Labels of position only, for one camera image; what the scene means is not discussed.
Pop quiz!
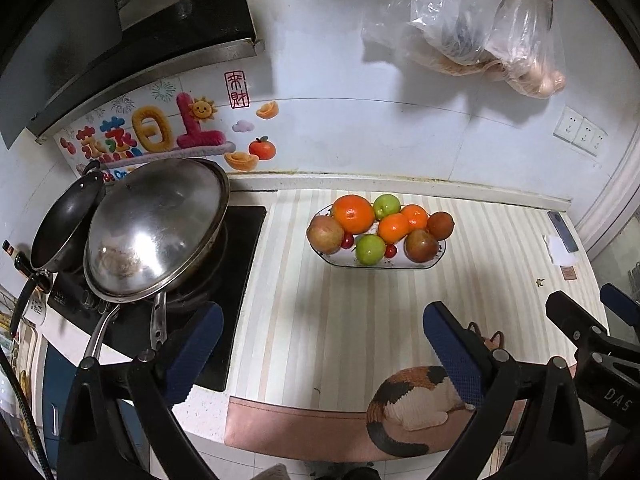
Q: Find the brown round fruit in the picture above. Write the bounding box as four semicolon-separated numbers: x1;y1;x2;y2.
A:
426;211;455;241

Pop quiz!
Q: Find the colourful wall sticker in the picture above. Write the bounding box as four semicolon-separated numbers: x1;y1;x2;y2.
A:
60;71;278;181

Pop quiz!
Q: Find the dark sauce bottle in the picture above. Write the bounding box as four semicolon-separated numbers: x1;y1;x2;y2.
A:
0;240;33;278

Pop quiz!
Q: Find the black hose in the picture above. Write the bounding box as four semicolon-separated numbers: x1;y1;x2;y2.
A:
0;345;51;480

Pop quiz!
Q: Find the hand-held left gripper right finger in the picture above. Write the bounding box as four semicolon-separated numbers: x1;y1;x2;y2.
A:
422;301;588;480

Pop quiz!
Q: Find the steel wok lid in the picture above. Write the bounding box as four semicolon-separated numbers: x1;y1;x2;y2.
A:
82;158;232;305

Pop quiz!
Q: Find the large orange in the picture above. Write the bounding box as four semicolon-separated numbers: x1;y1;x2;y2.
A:
332;194;376;235

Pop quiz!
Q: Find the dark smartphone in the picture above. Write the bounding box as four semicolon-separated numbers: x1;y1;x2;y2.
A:
546;210;580;253

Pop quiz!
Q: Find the striped cat print table mat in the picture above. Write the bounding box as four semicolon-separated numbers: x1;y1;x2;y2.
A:
224;187;610;463

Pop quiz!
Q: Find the black cooktop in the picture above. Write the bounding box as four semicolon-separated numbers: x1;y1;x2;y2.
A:
47;205;268;393

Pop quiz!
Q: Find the yellowish red apple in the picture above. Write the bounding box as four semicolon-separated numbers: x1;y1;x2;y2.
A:
306;215;346;256

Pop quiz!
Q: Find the white mug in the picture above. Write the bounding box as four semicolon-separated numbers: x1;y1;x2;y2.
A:
27;290;51;326

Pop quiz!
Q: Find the steel-handled wok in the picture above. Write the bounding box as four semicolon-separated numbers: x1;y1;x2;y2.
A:
150;220;232;353

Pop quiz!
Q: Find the blue cabinet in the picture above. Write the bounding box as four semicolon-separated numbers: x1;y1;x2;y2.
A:
40;340;151;461

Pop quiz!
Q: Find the black frying pan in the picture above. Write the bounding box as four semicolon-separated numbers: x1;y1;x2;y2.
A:
10;160;108;341

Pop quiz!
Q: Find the small orange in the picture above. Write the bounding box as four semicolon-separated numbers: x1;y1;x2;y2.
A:
377;213;412;245
400;204;430;232

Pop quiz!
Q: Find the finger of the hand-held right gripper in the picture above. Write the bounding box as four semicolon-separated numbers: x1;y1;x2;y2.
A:
545;291;640;433
600;282;640;323

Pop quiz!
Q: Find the dark red apple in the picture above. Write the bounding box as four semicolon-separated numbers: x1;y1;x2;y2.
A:
404;229;441;263

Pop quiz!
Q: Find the black range hood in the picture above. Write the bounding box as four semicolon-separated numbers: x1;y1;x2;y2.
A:
0;0;266;150

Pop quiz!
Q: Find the green apple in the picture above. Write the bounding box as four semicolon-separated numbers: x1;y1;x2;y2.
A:
355;234;387;266
372;193;402;221

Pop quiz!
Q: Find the white patterned plate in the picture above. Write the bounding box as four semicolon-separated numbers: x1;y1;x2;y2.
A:
307;200;447;271

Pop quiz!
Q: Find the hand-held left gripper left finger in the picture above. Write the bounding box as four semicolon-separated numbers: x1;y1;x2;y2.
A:
55;301;225;480

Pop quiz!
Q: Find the steel utensil handle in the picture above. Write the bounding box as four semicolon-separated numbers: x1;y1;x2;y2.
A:
80;302;122;363

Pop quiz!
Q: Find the clear plastic bag of eggs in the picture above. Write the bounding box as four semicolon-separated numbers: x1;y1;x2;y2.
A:
482;0;568;100

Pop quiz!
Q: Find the white paper sheet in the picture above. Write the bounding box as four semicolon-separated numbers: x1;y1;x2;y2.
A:
542;233;581;267

